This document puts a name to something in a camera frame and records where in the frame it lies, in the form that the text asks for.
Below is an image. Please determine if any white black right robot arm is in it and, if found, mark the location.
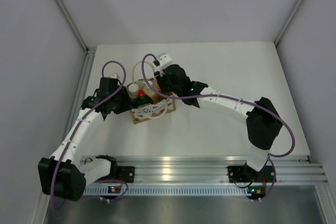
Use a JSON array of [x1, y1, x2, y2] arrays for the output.
[[154, 62, 283, 180]]

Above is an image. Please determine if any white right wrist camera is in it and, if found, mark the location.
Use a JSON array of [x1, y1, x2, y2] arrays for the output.
[[157, 53, 173, 71]]

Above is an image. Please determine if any burlap canvas bag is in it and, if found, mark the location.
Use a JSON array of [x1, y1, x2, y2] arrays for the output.
[[127, 60, 177, 125]]

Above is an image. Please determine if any green bottle red cap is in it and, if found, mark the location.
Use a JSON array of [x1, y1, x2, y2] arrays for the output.
[[134, 89, 153, 108]]

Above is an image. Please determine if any corner aluminium post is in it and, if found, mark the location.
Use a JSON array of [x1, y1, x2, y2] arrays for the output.
[[274, 0, 306, 48], [54, 0, 88, 53]]

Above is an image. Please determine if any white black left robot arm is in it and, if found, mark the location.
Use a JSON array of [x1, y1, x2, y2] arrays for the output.
[[38, 74, 132, 201]]

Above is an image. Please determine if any white-capped pale green bottle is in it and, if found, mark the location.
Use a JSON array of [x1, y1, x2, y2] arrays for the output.
[[128, 83, 139, 100]]

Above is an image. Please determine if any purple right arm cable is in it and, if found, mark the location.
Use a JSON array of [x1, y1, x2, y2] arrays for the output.
[[141, 54, 297, 204]]

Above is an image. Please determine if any cream pump lotion bottle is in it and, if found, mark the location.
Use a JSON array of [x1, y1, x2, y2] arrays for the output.
[[143, 81, 160, 103]]

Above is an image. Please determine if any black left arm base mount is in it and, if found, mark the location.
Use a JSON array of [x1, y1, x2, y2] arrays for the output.
[[117, 166, 135, 183]]

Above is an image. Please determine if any right corner aluminium post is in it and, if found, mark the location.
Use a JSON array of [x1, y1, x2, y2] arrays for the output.
[[274, 0, 306, 48]]

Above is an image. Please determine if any aluminium frame rail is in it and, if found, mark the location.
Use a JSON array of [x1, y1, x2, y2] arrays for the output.
[[117, 156, 328, 185]]

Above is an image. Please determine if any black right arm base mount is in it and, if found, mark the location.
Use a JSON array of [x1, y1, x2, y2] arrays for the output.
[[227, 165, 275, 183]]

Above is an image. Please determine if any left corner aluminium post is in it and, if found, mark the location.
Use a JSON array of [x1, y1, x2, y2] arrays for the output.
[[54, 0, 88, 53]]

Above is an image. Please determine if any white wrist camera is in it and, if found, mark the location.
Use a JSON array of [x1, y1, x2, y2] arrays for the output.
[[157, 53, 173, 71], [109, 73, 120, 80]]

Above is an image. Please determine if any perforated cable duct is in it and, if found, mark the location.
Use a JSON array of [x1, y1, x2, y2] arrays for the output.
[[84, 185, 251, 196]]

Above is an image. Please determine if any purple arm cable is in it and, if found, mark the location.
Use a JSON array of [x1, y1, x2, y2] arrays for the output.
[[49, 60, 129, 210], [141, 54, 297, 204]]

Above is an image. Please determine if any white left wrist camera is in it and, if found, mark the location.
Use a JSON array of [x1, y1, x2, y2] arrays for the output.
[[109, 73, 120, 80]]

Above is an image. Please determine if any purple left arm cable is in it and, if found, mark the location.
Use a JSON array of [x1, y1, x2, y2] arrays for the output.
[[49, 60, 129, 210]]

